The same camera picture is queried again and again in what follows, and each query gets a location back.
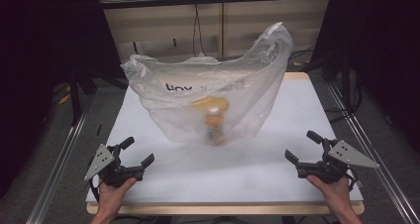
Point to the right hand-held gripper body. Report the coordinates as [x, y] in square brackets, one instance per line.
[330, 169]

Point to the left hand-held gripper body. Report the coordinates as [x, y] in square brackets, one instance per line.
[114, 171]

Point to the translucent white plastic bag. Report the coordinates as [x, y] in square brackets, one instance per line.
[185, 82]

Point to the person's right hand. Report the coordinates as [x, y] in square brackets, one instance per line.
[336, 194]

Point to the person's left hand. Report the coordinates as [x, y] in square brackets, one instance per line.
[110, 197]

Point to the small black stick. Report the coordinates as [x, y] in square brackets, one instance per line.
[99, 129]

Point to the black metal stand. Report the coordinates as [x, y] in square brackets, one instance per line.
[75, 95]

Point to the orange bottle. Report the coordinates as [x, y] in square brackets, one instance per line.
[214, 125]

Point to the yellow floor tape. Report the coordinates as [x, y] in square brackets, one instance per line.
[64, 99]

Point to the yellow round item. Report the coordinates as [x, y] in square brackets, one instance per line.
[211, 102]

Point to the dark curtain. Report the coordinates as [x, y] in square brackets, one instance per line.
[39, 68]
[379, 52]

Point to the metal floor rail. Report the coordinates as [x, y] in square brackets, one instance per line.
[59, 161]
[369, 144]

